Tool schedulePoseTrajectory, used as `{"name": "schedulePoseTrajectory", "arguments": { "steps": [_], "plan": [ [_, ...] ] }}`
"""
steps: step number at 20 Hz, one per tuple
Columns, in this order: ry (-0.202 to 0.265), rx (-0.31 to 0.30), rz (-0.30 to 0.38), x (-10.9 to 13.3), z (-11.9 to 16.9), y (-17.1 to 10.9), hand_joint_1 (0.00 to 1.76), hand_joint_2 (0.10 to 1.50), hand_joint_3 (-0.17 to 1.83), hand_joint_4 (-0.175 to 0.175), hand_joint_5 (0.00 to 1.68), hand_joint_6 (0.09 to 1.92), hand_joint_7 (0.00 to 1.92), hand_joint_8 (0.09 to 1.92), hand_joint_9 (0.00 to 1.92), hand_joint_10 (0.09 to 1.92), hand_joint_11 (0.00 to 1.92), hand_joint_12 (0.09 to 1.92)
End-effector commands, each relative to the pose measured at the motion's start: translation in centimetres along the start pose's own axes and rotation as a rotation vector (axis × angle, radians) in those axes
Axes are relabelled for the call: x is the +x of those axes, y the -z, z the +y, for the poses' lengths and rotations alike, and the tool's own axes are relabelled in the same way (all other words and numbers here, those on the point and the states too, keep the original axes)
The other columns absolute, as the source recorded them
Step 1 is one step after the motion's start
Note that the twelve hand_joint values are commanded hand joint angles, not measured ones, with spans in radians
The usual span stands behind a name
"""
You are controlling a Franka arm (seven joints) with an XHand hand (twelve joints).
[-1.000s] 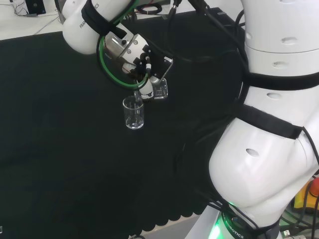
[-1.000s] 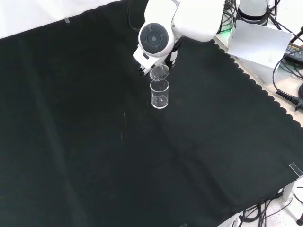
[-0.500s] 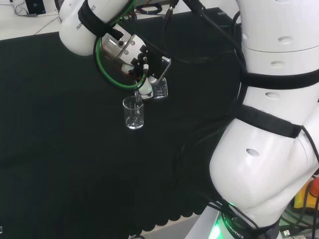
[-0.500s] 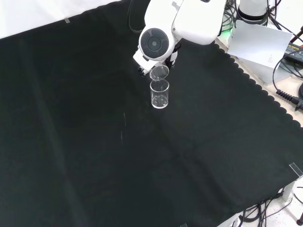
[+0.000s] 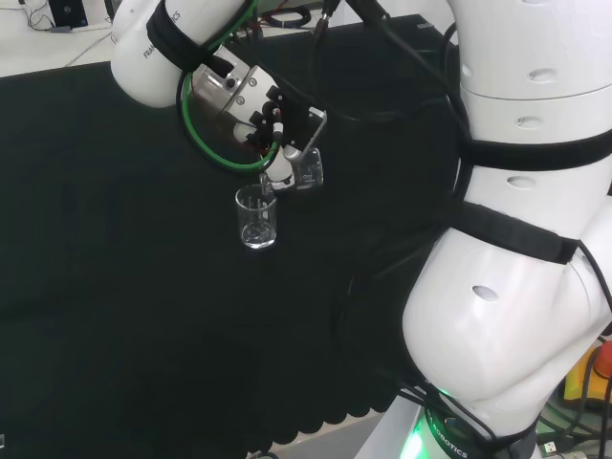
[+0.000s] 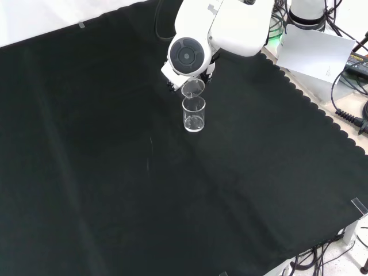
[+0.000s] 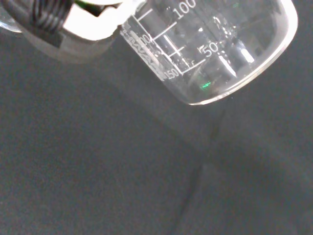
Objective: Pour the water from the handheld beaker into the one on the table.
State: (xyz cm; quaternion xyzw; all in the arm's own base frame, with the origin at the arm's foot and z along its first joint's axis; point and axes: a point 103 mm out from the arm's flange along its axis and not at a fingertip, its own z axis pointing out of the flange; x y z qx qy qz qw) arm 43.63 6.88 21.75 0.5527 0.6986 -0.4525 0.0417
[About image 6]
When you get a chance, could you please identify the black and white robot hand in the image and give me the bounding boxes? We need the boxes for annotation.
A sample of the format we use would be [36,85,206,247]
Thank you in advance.
[160,53,221,93]

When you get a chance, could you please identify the clear glass beaker with spout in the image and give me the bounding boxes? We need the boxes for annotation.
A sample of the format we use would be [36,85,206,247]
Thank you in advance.
[181,78,206,100]

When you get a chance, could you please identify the clear glass graduated beaker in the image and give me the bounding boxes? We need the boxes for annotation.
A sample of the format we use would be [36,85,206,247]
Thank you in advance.
[182,96,206,133]

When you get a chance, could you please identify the black bench cloth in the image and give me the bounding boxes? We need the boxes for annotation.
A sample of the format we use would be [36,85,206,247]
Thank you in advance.
[0,0,368,276]

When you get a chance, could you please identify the pale board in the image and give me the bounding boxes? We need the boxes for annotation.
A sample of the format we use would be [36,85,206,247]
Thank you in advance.
[275,24,357,105]

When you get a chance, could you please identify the black power adapter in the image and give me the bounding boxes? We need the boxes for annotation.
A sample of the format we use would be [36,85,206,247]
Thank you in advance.
[346,51,368,76]

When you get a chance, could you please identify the black tripod leg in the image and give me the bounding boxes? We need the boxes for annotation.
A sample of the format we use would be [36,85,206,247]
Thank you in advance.
[352,30,368,55]

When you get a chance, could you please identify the white bench leg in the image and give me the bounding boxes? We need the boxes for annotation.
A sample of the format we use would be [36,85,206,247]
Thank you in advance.
[342,214,368,246]

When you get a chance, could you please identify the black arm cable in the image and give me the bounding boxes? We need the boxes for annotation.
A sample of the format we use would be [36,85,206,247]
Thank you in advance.
[154,0,177,41]

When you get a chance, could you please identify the black looped cable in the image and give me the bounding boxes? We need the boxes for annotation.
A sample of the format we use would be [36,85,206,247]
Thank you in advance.
[269,0,287,40]

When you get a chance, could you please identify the black arm base cables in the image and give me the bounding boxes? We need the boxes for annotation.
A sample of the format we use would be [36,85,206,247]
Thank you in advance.
[321,0,368,44]

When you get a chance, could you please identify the black cable with ribbed plug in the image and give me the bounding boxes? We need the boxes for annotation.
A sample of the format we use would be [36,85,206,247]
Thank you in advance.
[330,68,368,136]

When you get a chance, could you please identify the black floor cables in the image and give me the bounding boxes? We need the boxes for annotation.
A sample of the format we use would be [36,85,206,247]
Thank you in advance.
[287,229,350,276]

